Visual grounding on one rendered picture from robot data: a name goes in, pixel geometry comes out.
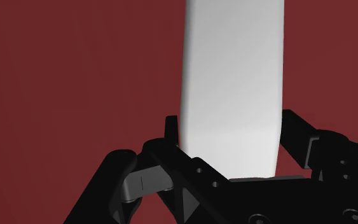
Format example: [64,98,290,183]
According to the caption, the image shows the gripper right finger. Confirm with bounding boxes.
[280,109,358,202]

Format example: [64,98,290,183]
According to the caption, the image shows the white rounded block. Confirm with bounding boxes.
[179,0,285,180]

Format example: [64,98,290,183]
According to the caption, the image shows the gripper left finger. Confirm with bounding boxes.
[63,115,231,224]

